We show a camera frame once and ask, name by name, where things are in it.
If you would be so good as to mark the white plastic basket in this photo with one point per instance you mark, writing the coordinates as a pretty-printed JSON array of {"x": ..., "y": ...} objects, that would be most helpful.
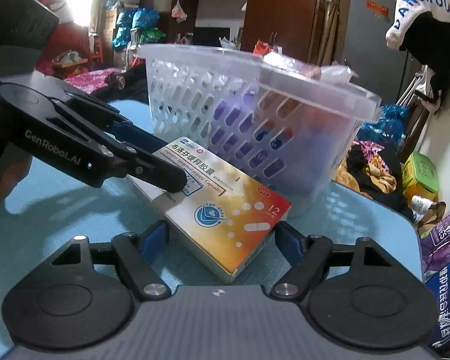
[{"x": 195, "y": 93}]

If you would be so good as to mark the blue printed bag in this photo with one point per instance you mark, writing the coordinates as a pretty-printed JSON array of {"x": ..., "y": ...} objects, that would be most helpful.
[{"x": 448, "y": 307}]

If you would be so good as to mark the person's left hand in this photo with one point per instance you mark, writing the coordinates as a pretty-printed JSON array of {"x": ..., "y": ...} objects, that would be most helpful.
[{"x": 5, "y": 180}]

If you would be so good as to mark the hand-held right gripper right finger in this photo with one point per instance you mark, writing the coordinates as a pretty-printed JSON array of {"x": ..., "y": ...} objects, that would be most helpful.
[{"x": 289, "y": 245}]

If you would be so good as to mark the purple tissue pack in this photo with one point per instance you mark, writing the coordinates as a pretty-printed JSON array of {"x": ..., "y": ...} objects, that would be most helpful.
[{"x": 232, "y": 118}]

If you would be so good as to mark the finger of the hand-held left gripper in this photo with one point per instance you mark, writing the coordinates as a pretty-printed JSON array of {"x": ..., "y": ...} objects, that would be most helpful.
[
  {"x": 161, "y": 172},
  {"x": 142, "y": 135}
]

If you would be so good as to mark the dark red wooden wardrobe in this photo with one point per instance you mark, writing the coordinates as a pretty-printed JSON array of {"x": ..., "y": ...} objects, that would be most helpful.
[{"x": 281, "y": 7}]

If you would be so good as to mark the stacked blue bags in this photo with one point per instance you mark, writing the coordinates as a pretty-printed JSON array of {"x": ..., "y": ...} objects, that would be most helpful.
[{"x": 135, "y": 22}]

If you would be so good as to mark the grey door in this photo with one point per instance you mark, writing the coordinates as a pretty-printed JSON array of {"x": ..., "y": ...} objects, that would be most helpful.
[{"x": 367, "y": 45}]

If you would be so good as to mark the floral blanket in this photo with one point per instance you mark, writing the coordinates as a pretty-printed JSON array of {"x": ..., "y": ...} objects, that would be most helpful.
[{"x": 371, "y": 172}]

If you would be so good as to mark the metal crutch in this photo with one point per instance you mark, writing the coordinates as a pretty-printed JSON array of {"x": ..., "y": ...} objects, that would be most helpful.
[{"x": 410, "y": 86}]

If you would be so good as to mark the orange medicine box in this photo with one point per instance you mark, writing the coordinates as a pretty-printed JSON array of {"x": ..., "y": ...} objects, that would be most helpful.
[{"x": 228, "y": 225}]

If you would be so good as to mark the black hanging garment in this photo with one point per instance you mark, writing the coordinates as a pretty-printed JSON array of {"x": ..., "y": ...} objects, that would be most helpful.
[{"x": 438, "y": 45}]

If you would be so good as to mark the hanging pink plastic bag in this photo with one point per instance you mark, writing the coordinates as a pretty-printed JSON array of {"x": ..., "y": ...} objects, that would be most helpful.
[{"x": 179, "y": 11}]

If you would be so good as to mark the pile of black clothes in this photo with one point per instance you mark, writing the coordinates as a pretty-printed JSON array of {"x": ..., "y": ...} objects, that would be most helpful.
[{"x": 129, "y": 77}]

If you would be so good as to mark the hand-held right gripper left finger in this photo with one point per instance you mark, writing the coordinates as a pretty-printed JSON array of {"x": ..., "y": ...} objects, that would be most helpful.
[{"x": 154, "y": 240}]

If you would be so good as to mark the blue plastic bag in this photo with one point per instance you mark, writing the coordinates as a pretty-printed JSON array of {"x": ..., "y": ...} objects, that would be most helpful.
[{"x": 384, "y": 125}]

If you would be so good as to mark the purple printed bag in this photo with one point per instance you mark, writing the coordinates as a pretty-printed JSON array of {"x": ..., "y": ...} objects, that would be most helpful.
[{"x": 446, "y": 236}]

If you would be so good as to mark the pink bedding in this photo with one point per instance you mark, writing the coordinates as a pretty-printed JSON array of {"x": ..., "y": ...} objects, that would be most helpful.
[{"x": 90, "y": 80}]

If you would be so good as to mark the black television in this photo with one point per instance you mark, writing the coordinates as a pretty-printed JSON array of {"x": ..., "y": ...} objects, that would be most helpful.
[{"x": 210, "y": 36}]

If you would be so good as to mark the red plastic stool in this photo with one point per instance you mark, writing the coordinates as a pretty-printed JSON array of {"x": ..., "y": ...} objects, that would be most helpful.
[{"x": 96, "y": 47}]

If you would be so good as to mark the clear plastic packet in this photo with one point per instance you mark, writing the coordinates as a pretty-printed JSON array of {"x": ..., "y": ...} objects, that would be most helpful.
[{"x": 333, "y": 73}]

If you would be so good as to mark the red and white plastic bag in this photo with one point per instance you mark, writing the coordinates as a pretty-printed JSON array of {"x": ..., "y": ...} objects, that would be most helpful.
[{"x": 264, "y": 47}]

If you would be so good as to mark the white cloth with black trim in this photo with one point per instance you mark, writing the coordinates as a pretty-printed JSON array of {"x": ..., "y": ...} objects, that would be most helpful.
[{"x": 433, "y": 90}]

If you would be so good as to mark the wooden planks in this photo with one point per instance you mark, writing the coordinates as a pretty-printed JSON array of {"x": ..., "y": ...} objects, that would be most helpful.
[{"x": 328, "y": 33}]

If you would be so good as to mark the green cardboard box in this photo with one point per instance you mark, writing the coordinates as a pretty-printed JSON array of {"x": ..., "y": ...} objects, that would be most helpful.
[{"x": 422, "y": 176}]

